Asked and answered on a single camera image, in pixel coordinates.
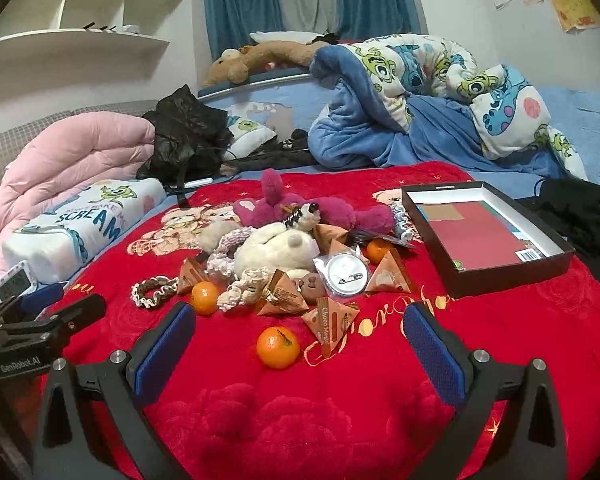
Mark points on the white slim wand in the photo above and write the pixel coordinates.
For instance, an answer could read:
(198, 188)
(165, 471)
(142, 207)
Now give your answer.
(200, 181)

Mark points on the cream plush toy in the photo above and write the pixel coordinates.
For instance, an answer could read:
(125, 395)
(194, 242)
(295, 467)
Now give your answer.
(270, 255)

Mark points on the brown triangular snack packet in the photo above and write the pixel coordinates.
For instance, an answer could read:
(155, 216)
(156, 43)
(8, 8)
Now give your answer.
(390, 275)
(280, 297)
(191, 277)
(330, 325)
(330, 234)
(337, 250)

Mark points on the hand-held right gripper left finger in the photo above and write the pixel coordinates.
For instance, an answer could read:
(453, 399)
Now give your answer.
(165, 350)

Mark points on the brown and white scrunchie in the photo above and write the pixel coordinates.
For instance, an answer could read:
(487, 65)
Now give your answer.
(140, 292)

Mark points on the pink quilt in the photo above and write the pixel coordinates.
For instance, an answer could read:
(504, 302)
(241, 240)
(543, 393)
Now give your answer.
(55, 160)

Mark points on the pink and white scrunchie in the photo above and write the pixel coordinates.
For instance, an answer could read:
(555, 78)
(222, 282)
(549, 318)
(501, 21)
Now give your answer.
(225, 250)

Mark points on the pink plush bear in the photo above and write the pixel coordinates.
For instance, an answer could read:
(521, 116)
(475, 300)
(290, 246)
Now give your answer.
(275, 200)

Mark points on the black plastic bag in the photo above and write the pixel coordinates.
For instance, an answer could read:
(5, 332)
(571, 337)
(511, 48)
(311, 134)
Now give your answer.
(185, 125)

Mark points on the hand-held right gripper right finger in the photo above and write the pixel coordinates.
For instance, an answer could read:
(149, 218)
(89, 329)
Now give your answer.
(432, 355)

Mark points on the brown bear face charm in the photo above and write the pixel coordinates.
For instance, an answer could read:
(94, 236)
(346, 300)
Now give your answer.
(311, 285)

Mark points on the blue curtain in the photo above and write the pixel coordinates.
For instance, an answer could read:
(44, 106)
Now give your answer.
(375, 0)
(235, 10)

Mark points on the black cardboard box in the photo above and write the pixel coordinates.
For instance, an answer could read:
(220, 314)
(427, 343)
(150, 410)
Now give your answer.
(480, 240)

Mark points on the dark foil wrapper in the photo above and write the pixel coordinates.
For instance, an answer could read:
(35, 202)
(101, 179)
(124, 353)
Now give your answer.
(365, 237)

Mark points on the black clothing pile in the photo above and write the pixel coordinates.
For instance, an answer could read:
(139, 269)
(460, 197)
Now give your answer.
(580, 220)

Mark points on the round badge in clear wrap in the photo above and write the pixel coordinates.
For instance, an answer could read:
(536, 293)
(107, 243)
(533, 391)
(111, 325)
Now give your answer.
(345, 272)

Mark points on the large orange wall certificate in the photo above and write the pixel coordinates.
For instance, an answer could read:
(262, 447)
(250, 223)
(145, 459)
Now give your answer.
(572, 2)

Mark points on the orange mandarin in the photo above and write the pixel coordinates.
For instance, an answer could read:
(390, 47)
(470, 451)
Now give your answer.
(278, 347)
(205, 298)
(378, 251)

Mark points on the blue and white scrunchie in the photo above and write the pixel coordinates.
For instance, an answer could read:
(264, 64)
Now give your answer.
(402, 225)

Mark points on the white digital clock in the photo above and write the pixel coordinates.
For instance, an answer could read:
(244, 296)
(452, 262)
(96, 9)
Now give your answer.
(11, 285)

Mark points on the brown plush dog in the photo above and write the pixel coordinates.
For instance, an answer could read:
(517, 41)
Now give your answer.
(275, 52)

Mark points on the dark clothes heap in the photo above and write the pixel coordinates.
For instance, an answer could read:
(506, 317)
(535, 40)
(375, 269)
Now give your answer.
(275, 160)

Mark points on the tan fluffy pompom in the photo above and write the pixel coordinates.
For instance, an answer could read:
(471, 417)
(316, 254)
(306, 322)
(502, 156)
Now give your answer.
(212, 237)

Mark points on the blue cartoon print comforter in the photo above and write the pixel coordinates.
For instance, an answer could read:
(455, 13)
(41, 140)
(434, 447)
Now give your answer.
(380, 135)

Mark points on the white cartoon print pillow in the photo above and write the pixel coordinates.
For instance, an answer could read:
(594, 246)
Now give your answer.
(80, 230)

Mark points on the white plush toy on ledge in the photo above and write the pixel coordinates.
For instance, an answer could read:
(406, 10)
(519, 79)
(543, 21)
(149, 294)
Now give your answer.
(280, 36)

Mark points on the blue bed sheet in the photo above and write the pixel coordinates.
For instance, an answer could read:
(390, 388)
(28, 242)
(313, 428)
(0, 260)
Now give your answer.
(580, 110)

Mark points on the white wall shelf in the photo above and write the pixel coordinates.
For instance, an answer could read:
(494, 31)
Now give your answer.
(105, 40)

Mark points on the small cartoon print cushion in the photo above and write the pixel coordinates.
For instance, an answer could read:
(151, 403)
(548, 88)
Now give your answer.
(247, 132)

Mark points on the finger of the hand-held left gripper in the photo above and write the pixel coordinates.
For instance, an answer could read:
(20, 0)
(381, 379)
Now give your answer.
(77, 310)
(40, 300)

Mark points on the red printed blanket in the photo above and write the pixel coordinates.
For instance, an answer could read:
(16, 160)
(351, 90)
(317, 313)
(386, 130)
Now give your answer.
(280, 435)

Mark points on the cream white scrunchie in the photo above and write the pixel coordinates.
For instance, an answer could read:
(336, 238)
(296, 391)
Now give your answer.
(230, 300)

